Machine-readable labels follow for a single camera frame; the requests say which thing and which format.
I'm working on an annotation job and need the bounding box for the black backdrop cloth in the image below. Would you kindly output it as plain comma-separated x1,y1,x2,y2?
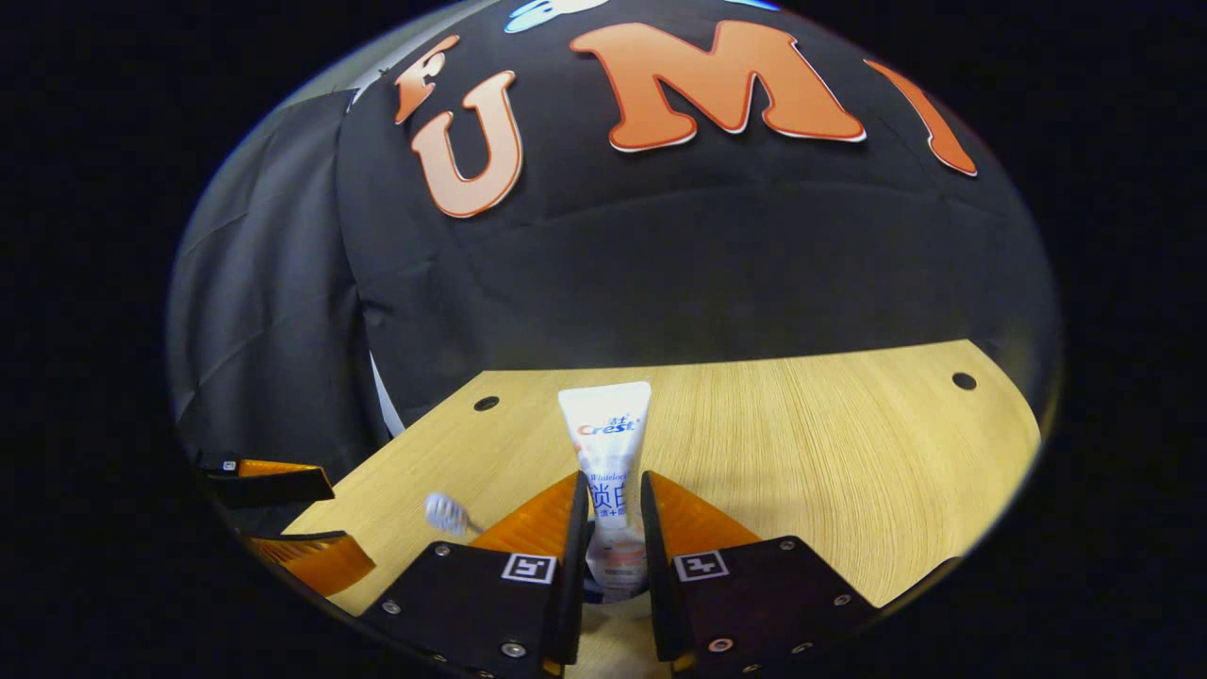
168,0,1062,463

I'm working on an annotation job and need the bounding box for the white toothpaste tube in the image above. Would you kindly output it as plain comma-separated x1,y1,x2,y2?
558,381,653,593

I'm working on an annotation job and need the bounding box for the white toothbrush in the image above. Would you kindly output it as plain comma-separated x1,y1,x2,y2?
424,493,484,537

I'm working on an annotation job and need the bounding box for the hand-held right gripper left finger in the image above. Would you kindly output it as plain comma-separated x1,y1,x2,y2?
363,472,590,679

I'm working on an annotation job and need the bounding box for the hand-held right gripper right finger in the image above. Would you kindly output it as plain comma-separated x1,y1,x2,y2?
641,472,878,675

